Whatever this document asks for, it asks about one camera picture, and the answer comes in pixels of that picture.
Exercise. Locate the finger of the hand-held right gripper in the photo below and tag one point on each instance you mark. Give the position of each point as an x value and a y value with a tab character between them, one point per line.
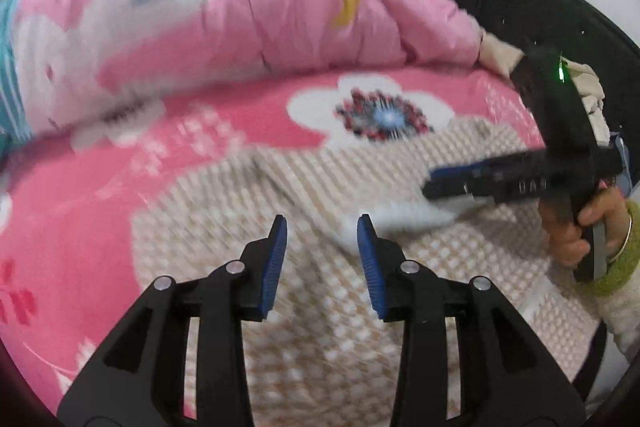
480	171
480	191

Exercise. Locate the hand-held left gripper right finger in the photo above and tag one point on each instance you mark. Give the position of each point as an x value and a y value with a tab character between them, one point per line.
370	267

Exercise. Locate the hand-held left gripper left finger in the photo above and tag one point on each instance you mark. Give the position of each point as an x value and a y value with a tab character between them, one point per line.
275	267

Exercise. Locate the beige checkered knit blanket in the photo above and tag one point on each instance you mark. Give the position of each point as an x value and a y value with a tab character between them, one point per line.
310	187

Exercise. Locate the person's right forearm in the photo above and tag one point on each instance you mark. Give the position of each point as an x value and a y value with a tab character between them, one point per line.
617	279

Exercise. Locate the person's right hand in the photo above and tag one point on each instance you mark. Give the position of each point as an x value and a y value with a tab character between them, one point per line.
562	237

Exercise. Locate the cream fluffy cloth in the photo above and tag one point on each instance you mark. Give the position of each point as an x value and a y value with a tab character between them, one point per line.
592	102

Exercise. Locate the pink floral bed blanket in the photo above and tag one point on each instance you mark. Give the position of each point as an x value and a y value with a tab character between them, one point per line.
75	227

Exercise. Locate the pink rabbit print duvet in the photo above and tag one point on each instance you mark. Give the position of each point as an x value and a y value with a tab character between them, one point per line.
280	7

